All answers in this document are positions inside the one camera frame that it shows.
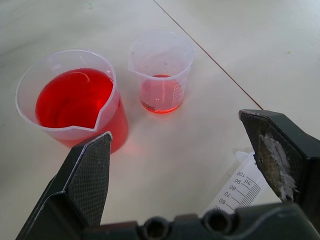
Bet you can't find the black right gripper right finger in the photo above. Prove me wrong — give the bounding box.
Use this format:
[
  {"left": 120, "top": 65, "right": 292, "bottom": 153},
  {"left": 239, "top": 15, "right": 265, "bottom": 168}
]
[{"left": 238, "top": 109, "right": 320, "bottom": 221}]

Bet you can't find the clear graduated measuring cylinder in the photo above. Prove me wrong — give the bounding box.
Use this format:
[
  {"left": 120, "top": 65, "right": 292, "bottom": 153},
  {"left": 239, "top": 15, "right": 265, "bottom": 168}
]
[{"left": 207, "top": 150, "right": 269, "bottom": 215}]

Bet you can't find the small clear plastic beaker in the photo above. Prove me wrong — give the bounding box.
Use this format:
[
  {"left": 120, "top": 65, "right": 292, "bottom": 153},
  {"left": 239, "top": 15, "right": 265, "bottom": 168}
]
[{"left": 127, "top": 30, "right": 195, "bottom": 115}]

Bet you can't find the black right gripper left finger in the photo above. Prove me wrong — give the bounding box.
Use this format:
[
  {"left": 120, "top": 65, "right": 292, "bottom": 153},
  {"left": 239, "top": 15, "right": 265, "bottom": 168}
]
[{"left": 15, "top": 131, "right": 113, "bottom": 240}]

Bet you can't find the large clear plastic beaker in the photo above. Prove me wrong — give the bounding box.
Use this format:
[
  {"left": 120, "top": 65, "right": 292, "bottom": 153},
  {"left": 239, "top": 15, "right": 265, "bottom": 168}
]
[{"left": 15, "top": 48, "right": 129, "bottom": 155}]

